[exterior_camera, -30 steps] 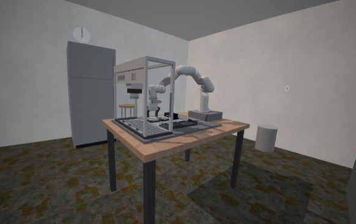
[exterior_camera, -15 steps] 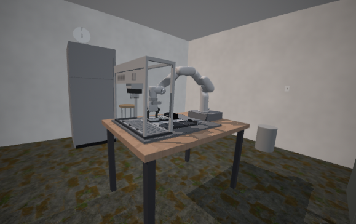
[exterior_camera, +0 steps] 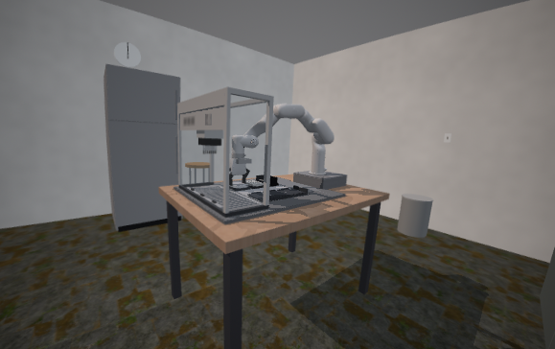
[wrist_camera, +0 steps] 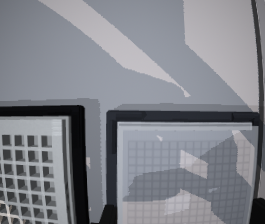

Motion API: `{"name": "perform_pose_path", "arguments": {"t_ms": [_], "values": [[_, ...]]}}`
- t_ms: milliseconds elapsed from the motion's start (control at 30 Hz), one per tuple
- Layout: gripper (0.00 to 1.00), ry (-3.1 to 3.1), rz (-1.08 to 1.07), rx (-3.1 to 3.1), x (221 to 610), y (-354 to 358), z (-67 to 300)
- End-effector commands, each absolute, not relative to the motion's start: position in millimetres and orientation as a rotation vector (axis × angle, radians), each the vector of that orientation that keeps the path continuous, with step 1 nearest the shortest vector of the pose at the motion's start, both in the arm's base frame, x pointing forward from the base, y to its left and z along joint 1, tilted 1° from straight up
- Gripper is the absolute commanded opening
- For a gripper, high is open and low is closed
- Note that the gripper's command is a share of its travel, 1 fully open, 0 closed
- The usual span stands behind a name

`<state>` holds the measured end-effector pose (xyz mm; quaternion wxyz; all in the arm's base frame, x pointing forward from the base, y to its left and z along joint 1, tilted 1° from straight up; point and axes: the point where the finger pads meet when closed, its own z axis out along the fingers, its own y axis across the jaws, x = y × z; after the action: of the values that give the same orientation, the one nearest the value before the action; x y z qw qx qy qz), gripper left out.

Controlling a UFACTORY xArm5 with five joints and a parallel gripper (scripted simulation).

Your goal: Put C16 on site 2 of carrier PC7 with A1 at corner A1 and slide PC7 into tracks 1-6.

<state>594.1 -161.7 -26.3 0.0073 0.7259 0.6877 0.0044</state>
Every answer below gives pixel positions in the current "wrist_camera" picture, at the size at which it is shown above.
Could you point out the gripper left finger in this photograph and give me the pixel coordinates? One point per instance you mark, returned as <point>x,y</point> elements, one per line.
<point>109,215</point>

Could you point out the white well plate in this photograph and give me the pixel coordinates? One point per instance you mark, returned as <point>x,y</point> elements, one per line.
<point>33,162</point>

